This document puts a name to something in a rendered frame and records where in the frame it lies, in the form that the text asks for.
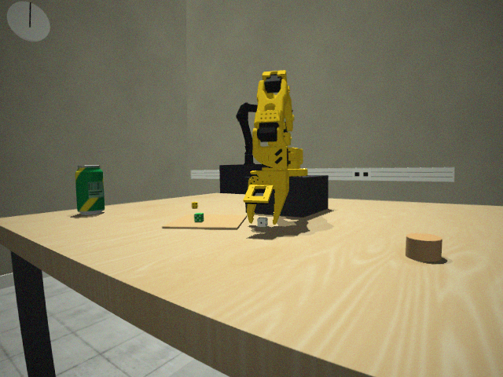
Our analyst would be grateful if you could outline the brown cylinder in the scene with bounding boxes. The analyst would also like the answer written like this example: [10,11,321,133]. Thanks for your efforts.
[406,233,442,262]

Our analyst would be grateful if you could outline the green drink can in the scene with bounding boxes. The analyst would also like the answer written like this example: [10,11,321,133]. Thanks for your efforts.
[75,166,105,215]

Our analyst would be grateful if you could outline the tan flat mat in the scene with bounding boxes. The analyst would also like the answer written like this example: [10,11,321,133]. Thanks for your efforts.
[162,214,247,229]

